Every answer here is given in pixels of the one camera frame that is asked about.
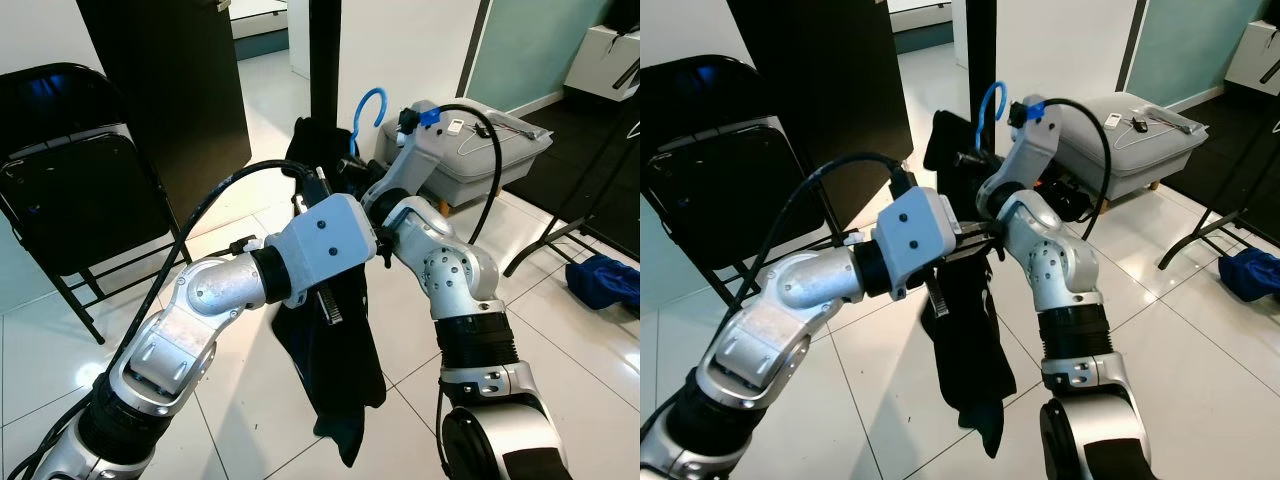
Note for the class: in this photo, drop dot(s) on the dark navy shirt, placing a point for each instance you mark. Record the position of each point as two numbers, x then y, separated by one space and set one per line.
975 370
335 380

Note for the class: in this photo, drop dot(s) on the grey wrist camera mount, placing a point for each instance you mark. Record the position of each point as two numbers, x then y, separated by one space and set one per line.
320 235
415 160
915 235
1035 150

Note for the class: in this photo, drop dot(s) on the blue plastic hanger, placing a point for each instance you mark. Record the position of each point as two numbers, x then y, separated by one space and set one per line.
362 110
984 105

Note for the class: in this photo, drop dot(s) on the black panel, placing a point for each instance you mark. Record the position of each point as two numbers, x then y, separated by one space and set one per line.
820 100
170 100

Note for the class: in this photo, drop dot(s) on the black folding chair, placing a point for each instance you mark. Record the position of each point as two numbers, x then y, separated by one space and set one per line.
70 200
720 190

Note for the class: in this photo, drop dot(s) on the black pillar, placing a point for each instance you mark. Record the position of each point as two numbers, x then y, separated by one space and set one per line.
325 60
982 50

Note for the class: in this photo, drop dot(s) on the crumpled blue cloth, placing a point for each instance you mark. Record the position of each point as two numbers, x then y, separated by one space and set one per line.
1250 275
600 285

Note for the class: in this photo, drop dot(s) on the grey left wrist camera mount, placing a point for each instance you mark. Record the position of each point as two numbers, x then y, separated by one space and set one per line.
320 235
915 235

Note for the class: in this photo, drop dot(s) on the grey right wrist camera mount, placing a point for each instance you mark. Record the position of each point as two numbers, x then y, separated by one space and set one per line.
1035 150
415 160

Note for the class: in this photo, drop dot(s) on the white shelf unit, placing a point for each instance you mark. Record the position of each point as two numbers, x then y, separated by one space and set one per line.
1255 60
600 65

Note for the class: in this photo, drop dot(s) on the grey ottoman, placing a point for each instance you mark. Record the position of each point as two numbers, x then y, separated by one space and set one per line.
510 165
1150 160

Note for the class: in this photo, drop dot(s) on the black bag orange trim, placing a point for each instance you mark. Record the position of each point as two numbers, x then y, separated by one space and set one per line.
1075 200

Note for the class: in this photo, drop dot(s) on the black floor carpet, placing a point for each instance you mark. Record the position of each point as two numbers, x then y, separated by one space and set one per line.
575 150
1235 140

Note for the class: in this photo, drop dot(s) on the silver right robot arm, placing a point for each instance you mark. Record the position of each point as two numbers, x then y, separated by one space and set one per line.
445 260
1040 250

